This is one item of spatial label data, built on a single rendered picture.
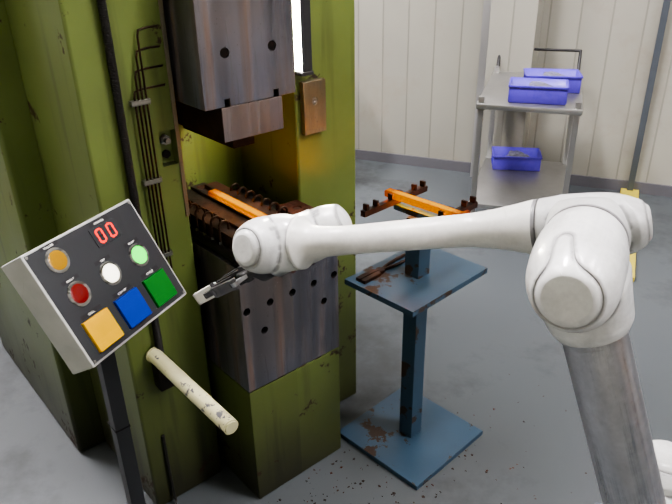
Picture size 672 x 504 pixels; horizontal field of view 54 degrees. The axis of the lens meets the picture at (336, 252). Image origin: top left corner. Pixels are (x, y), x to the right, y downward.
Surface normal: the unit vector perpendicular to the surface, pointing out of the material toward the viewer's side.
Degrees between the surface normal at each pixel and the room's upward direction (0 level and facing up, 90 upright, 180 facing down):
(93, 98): 90
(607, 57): 90
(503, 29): 90
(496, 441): 0
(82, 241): 60
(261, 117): 90
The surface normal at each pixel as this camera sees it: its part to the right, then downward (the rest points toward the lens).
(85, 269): 0.78, -0.29
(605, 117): -0.39, 0.42
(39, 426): -0.02, -0.89
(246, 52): 0.65, 0.33
